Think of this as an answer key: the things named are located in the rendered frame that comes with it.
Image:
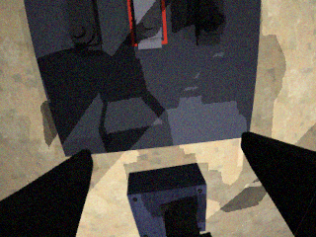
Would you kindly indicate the grey micro servo with orange cable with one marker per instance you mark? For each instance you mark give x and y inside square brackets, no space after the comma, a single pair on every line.
[148,24]

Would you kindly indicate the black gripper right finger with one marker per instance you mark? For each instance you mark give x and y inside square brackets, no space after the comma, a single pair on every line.
[288,173]

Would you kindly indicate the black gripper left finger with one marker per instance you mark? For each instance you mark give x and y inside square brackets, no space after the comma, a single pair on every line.
[52,205]

